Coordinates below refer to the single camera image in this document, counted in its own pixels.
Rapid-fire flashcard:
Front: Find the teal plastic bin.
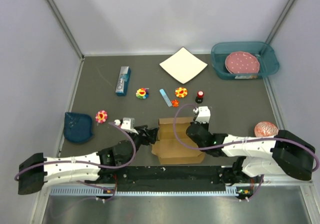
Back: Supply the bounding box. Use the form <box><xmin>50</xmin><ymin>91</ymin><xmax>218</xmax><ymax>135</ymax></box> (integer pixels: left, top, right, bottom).
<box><xmin>211</xmin><ymin>41</ymin><xmax>280</xmax><ymax>80</ymax></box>

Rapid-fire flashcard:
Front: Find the pink plush flower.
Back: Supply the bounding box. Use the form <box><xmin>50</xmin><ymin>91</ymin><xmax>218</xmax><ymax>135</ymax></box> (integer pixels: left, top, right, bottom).
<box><xmin>95</xmin><ymin>110</ymin><xmax>108</xmax><ymax>124</ymax></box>

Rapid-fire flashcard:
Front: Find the red black stamp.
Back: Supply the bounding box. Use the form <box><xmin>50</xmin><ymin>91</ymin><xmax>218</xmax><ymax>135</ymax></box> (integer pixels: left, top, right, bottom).
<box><xmin>195</xmin><ymin>90</ymin><xmax>204</xmax><ymax>104</ymax></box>

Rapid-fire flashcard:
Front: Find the orange red small toy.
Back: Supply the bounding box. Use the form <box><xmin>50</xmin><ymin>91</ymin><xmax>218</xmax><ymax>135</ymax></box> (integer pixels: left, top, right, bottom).
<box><xmin>171</xmin><ymin>99</ymin><xmax>180</xmax><ymax>107</ymax></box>

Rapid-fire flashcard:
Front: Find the blue toothpaste box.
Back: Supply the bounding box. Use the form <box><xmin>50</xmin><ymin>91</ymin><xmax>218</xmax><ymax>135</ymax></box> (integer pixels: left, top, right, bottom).
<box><xmin>115</xmin><ymin>66</ymin><xmax>131</xmax><ymax>97</ymax></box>

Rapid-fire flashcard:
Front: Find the dark blue dish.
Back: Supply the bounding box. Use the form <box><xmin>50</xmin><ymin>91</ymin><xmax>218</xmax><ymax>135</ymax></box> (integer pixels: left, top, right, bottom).
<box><xmin>63</xmin><ymin>112</ymin><xmax>93</xmax><ymax>144</ymax></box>

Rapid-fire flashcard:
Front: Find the orange plush flower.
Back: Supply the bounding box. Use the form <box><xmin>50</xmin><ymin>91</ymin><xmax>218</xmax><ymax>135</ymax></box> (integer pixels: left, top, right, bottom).
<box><xmin>175</xmin><ymin>87</ymin><xmax>188</xmax><ymax>98</ymax></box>

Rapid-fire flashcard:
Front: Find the white square plate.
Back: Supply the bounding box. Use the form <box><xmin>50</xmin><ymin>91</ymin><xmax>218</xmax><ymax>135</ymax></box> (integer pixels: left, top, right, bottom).
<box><xmin>159</xmin><ymin>47</ymin><xmax>208</xmax><ymax>84</ymax></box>

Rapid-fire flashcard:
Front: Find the pink patterned bowl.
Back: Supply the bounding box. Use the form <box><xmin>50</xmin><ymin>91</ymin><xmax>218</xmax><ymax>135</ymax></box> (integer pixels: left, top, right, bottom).
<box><xmin>254</xmin><ymin>121</ymin><xmax>279</xmax><ymax>138</ymax></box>

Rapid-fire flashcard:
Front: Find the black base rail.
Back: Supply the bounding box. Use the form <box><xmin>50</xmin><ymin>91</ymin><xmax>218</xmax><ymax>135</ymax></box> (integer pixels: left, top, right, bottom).
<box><xmin>86</xmin><ymin>166</ymin><xmax>261</xmax><ymax>192</ymax></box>

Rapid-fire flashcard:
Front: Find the brown cardboard box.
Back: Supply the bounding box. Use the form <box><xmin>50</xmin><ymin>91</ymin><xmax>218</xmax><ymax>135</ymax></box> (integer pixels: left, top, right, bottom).
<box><xmin>151</xmin><ymin>117</ymin><xmax>205</xmax><ymax>165</ymax></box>

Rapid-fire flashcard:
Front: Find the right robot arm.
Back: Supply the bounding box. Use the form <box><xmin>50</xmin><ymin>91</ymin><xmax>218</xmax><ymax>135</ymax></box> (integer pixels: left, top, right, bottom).
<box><xmin>186</xmin><ymin>122</ymin><xmax>320</xmax><ymax>182</ymax></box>

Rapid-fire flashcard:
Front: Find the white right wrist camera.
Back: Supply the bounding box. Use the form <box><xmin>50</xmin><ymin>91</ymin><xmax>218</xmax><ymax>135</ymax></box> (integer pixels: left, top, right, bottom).
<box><xmin>192</xmin><ymin>106</ymin><xmax>211</xmax><ymax>124</ymax></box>

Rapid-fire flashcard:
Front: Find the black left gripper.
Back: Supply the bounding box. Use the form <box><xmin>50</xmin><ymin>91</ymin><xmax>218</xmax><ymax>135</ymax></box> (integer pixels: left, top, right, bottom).
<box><xmin>128</xmin><ymin>124</ymin><xmax>159</xmax><ymax>155</ymax></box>

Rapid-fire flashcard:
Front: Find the rainbow plush flower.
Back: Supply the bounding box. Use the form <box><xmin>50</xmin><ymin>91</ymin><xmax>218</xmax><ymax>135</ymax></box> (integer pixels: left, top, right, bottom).
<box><xmin>135</xmin><ymin>88</ymin><xmax>149</xmax><ymax>100</ymax></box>

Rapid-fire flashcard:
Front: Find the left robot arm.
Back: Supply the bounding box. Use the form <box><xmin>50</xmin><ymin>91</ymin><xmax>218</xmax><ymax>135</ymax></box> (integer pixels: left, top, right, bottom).
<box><xmin>14</xmin><ymin>125</ymin><xmax>159</xmax><ymax>195</ymax></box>

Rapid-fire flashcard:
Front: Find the white cable duct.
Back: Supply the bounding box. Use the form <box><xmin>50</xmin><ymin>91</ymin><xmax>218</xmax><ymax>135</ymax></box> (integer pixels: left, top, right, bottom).
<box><xmin>49</xmin><ymin>185</ymin><xmax>252</xmax><ymax>197</ymax></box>

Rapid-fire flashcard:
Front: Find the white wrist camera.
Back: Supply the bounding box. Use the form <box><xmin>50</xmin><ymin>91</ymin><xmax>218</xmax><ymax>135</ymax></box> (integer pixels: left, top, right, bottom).
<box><xmin>113</xmin><ymin>117</ymin><xmax>135</xmax><ymax>130</ymax></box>
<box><xmin>192</xmin><ymin>106</ymin><xmax>211</xmax><ymax>124</ymax></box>

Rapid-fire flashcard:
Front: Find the light blue stick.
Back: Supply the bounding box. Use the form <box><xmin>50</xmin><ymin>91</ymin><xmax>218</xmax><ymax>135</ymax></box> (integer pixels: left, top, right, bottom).
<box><xmin>159</xmin><ymin>88</ymin><xmax>173</xmax><ymax>107</ymax></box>

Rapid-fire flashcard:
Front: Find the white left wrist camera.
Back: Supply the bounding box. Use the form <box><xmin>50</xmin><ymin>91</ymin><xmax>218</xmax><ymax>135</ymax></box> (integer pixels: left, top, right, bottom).
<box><xmin>113</xmin><ymin>117</ymin><xmax>135</xmax><ymax>130</ymax></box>

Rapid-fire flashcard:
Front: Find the pink dotted plate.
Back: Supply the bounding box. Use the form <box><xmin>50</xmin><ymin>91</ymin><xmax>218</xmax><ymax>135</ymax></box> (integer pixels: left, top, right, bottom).
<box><xmin>224</xmin><ymin>51</ymin><xmax>260</xmax><ymax>74</ymax></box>

